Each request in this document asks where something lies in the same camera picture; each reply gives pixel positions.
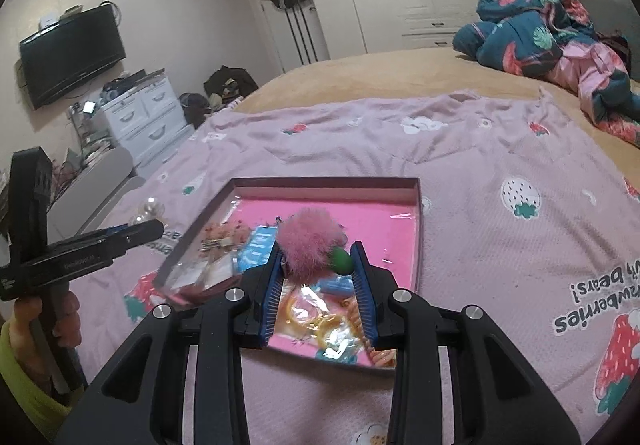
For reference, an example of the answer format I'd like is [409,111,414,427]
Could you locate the yellow hair clip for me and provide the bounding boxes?
[277,287,362,362]

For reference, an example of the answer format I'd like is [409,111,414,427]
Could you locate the white chest of drawers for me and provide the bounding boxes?
[94,70,197,179]

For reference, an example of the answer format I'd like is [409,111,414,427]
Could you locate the teal floral quilt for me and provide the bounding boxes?
[452,0,640,149]

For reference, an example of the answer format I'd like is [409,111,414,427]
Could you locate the shallow pink cardboard box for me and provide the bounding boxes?
[151,176,425,372]

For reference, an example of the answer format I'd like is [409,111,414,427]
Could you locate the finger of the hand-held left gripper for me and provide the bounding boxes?
[101,218,166,258]

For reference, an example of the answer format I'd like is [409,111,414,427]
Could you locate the white pearl hair clip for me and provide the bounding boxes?
[131,198,167,229]

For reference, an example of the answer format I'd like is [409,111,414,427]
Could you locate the beige bed sheet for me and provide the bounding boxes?
[190,45,640,186]

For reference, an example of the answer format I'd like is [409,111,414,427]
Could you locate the grey chair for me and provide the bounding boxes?
[46,145,147,247]

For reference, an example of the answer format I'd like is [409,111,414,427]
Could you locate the person's left forearm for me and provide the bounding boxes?
[0,317,75,442]

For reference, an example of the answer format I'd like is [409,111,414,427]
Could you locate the black wall television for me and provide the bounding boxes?
[19,4,127,111]

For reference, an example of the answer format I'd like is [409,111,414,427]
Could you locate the clear plastic bag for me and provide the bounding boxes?
[167,252,237,293]

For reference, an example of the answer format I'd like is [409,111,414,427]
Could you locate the brown floral bow hair clip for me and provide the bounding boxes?
[200,220,254,254]

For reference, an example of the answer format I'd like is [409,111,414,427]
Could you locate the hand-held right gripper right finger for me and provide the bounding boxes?
[349,240,585,445]

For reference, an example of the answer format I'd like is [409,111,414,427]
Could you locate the pink strawberry printed blanket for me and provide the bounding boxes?
[65,88,640,445]

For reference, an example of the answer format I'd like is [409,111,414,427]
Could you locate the pink pompom hair tie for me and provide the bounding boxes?
[276,208,357,284]

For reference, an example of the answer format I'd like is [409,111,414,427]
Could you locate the orange spiral hair tie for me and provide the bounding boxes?
[345,297,399,369]

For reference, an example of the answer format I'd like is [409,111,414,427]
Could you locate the person's left hand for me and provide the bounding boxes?
[12,284,84,362]

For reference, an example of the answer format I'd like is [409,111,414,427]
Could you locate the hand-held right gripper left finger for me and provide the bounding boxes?
[55,241,288,445]

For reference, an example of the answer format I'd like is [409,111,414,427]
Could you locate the dark bags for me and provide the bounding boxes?
[178,66,261,127]

